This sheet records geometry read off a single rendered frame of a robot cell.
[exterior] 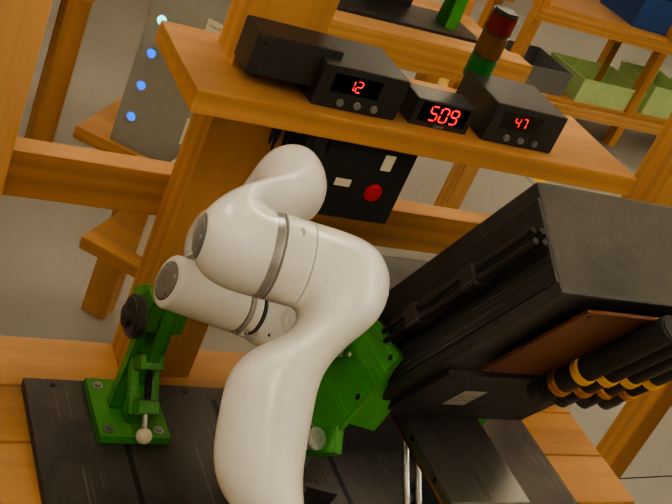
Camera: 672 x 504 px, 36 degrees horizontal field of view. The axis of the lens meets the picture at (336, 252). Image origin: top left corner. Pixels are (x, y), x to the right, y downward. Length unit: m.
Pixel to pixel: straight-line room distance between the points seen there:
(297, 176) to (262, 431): 0.31
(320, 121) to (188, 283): 0.34
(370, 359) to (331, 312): 0.58
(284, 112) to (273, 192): 0.45
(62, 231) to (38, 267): 0.28
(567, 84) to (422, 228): 5.32
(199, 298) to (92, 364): 0.52
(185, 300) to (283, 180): 0.41
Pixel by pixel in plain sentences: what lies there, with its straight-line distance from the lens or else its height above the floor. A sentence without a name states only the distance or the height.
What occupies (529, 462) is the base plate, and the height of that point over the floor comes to 0.90.
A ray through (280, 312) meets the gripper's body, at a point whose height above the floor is 1.26.
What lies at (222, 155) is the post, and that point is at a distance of 1.78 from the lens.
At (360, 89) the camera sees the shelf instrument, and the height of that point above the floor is 1.58.
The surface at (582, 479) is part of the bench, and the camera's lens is 2.39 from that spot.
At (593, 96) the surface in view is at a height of 0.33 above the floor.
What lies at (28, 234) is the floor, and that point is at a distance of 3.98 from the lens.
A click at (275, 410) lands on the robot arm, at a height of 1.48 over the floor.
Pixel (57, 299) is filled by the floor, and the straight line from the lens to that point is 3.69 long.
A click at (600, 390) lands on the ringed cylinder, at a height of 1.34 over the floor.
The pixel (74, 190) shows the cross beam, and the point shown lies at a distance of 1.87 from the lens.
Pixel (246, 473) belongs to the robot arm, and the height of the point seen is 1.43.
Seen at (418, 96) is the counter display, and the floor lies 1.59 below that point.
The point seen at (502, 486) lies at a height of 1.13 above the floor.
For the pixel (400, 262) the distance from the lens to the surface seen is 2.00.
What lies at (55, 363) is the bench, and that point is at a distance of 2.01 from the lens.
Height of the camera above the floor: 2.14
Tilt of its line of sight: 28 degrees down
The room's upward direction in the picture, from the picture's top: 25 degrees clockwise
